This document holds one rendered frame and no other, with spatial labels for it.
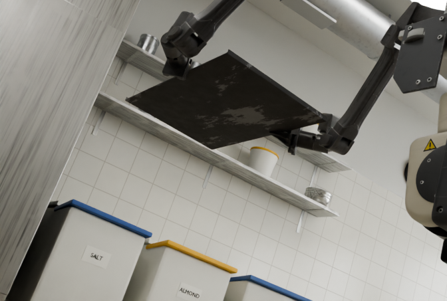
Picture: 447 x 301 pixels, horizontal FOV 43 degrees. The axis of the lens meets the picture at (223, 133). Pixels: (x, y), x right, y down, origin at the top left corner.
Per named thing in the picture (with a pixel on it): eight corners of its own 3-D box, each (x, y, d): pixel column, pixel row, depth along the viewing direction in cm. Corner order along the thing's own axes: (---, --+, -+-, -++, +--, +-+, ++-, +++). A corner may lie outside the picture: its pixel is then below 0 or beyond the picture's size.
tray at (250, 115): (326, 121, 173) (327, 117, 173) (227, 53, 154) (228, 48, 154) (211, 149, 220) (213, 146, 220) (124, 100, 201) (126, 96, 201)
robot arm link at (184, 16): (175, 34, 147) (197, 56, 152) (197, 1, 151) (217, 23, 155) (151, 39, 157) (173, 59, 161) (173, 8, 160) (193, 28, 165)
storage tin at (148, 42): (147, 65, 427) (155, 46, 432) (155, 60, 414) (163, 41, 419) (130, 55, 421) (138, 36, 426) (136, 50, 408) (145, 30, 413)
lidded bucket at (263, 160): (260, 184, 465) (268, 160, 472) (277, 182, 444) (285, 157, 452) (237, 172, 456) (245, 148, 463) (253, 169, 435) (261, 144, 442)
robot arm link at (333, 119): (328, 144, 177) (348, 152, 180) (336, 109, 179) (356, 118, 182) (304, 144, 187) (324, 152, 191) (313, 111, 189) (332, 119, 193)
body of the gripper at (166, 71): (162, 76, 165) (157, 62, 158) (174, 47, 169) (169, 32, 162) (183, 80, 164) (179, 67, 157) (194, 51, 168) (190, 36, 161)
